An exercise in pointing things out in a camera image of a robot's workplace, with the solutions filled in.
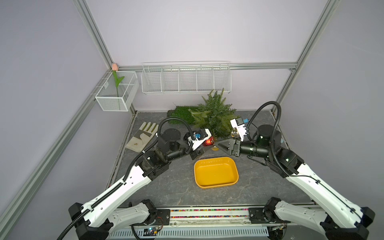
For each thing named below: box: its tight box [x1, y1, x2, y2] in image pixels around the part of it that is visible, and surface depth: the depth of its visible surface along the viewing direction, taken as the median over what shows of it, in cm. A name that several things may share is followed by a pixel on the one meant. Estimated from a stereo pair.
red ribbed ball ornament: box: [203, 136, 215, 147], surface depth 61 cm
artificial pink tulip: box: [111, 63, 125, 98], surface depth 92 cm
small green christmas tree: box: [188, 88, 238, 141], surface depth 82 cm
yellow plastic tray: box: [194, 157, 239, 189], surface depth 89 cm
